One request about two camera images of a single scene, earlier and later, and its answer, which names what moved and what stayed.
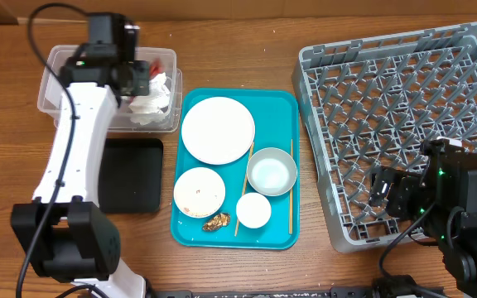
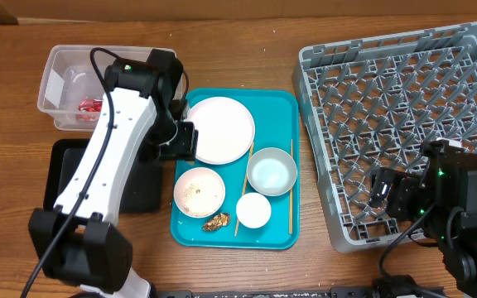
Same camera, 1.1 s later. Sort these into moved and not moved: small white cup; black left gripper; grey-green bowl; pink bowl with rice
Moved: black left gripper
Not moved: small white cup; grey-green bowl; pink bowl with rice
